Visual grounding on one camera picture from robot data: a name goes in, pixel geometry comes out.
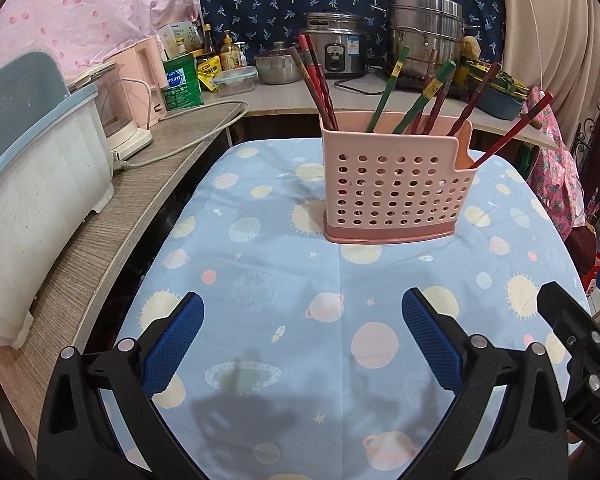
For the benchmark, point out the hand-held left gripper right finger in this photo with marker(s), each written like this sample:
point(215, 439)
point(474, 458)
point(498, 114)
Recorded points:
point(430, 340)

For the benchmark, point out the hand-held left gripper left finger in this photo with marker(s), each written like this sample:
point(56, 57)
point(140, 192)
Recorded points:
point(175, 345)

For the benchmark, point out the pink perforated chopstick holder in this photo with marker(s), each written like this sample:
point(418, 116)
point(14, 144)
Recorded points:
point(390, 185)

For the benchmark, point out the red patterned chopstick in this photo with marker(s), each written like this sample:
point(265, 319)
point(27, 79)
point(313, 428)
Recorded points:
point(475, 97)
point(315, 77)
point(437, 107)
point(515, 125)
point(326, 92)

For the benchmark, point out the green chopstick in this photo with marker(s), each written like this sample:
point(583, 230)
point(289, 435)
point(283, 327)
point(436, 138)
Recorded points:
point(425, 95)
point(390, 85)

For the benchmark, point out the dark brown chopstick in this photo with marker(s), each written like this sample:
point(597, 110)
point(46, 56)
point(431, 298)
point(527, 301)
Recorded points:
point(307, 85)

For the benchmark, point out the pink pineapple-print apron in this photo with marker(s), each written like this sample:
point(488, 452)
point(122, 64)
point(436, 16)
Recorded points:
point(555, 175)

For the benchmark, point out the blue planet-print tablecloth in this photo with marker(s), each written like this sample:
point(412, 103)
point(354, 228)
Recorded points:
point(290, 270)

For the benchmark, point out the white dish rack grey lid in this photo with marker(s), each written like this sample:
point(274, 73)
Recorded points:
point(35, 185)

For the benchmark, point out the blue yellow stacked bowls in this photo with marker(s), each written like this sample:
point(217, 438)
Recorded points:
point(500, 100)

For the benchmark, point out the white blender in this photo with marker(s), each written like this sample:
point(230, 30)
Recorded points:
point(120, 120)

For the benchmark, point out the green tin can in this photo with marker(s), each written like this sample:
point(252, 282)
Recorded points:
point(182, 85)

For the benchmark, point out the pink electric kettle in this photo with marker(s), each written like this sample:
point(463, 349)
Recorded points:
point(147, 80)

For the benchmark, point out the clear lidded food container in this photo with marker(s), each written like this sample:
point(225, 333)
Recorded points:
point(235, 82)

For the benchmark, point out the yellow packet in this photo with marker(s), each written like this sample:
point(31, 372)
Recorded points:
point(208, 75)

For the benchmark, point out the beige curtain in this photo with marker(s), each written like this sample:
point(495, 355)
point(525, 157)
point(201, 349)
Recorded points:
point(560, 20)

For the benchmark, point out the yellow loofah sponge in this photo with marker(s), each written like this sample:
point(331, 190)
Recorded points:
point(471, 47)

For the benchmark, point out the small steel pot glass lid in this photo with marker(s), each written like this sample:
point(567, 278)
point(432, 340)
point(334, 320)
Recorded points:
point(277, 67)

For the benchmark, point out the white pump bottle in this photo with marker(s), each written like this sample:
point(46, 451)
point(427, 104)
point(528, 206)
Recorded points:
point(242, 56)

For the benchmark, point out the yellow pump bottle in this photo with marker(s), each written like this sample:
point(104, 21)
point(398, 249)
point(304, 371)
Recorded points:
point(229, 52)

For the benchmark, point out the white green carton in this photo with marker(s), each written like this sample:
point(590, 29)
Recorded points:
point(177, 40)

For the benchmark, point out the dark sauce bottle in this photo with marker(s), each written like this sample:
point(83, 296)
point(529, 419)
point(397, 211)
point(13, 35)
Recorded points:
point(208, 40)

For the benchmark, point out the steel stacked steamer pot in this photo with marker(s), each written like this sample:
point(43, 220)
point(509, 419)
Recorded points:
point(425, 30)

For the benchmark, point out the steel rice cooker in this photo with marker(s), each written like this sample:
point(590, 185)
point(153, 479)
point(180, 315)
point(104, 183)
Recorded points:
point(337, 42)

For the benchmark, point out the pink dotted curtain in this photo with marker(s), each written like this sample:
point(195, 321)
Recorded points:
point(80, 5)

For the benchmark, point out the navy leaf-print cloth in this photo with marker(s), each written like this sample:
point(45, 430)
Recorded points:
point(280, 5)

